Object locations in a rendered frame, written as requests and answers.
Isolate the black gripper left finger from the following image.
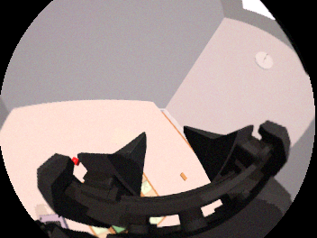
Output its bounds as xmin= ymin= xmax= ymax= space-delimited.
xmin=77 ymin=133 xmax=147 ymax=197

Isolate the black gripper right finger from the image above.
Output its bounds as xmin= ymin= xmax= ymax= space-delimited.
xmin=184 ymin=125 xmax=253 ymax=183

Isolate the red die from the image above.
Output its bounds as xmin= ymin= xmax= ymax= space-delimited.
xmin=72 ymin=158 xmax=80 ymax=166

